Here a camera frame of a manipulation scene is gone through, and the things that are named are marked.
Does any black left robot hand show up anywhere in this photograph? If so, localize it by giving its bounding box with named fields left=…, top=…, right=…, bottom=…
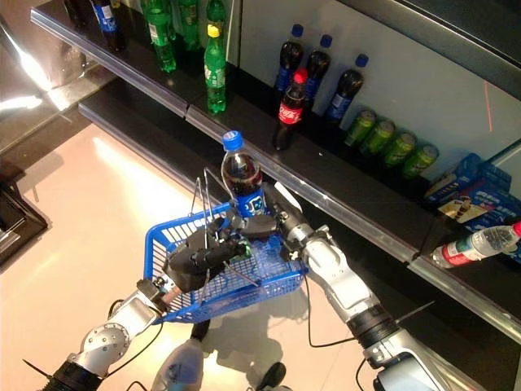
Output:
left=162, top=215, right=252, bottom=292

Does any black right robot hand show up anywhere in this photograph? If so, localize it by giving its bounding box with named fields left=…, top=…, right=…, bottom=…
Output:
left=225, top=182, right=304, bottom=241

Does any blue plastic shopping basket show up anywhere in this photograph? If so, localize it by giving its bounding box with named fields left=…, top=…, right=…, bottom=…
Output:
left=145, top=166, right=309, bottom=325

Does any black shelf board with bottles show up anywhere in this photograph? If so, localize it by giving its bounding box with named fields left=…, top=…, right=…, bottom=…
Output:
left=30, top=0, right=521, bottom=359

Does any silver left robot leg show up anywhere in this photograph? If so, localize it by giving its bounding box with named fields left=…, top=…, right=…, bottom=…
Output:
left=152, top=337, right=204, bottom=391

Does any black right robot foot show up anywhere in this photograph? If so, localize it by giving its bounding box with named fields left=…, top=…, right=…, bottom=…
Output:
left=256, top=361, right=287, bottom=391

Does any green soda bottle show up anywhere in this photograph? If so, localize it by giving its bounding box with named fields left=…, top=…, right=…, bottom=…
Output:
left=142, top=0, right=178, bottom=74
left=204, top=24, right=228, bottom=114
left=174, top=0, right=204, bottom=52
left=207, top=0, right=227, bottom=25

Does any black low base shelf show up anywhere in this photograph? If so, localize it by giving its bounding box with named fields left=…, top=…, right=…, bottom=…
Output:
left=79, top=77, right=521, bottom=391

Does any blue cookie box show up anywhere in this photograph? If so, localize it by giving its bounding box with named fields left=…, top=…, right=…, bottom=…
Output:
left=439, top=162, right=521, bottom=241
left=425, top=152, right=484, bottom=200

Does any black long base shelf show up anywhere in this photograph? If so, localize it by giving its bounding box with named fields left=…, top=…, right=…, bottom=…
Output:
left=0, top=158, right=52, bottom=270

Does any clear water bottle red label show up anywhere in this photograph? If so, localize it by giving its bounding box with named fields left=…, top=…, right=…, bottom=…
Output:
left=431, top=222, right=521, bottom=270

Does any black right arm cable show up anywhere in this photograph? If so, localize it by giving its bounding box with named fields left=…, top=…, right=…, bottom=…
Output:
left=304, top=279, right=367, bottom=349

